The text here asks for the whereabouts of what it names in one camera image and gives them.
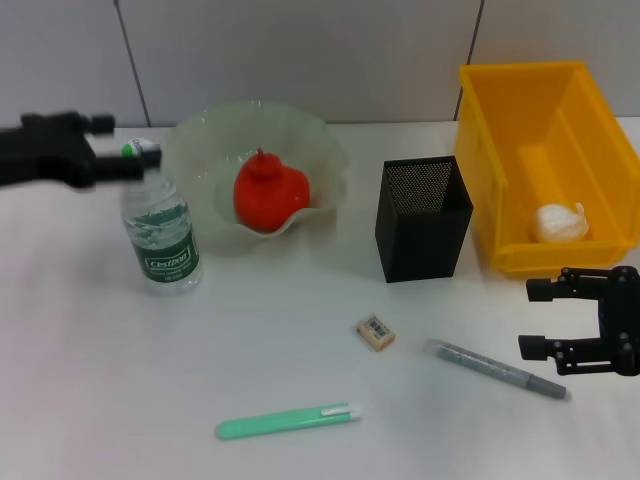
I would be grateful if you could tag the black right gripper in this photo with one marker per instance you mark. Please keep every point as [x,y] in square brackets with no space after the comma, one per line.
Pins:
[622,320]

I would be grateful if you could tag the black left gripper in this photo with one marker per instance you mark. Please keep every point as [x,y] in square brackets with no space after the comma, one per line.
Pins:
[45,155]

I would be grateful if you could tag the white garlic bulb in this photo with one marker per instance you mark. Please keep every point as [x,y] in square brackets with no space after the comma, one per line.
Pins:
[555,225]

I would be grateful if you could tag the clear green-label water bottle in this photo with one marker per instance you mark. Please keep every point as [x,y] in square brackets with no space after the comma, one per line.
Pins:
[165,240]

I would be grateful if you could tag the orange toy fruit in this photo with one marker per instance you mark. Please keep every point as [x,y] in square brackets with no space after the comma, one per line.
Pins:
[270,195]

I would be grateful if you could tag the mint green pen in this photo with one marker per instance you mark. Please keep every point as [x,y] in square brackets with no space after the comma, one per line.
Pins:
[270,422]

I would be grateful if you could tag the grey marker pen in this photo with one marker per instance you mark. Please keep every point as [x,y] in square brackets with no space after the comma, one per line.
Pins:
[490,367]

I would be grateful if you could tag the black mesh pen holder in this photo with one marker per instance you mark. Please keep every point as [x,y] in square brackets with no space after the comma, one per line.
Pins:
[420,240]

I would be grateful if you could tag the beige eraser with barcode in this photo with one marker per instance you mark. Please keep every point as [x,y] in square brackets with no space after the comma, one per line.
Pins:
[377,332]

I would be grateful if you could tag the pale green wavy fruit plate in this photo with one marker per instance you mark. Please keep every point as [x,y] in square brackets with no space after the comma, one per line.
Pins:
[300,145]

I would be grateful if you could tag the yellow plastic bin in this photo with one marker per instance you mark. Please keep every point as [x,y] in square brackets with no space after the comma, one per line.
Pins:
[550,150]

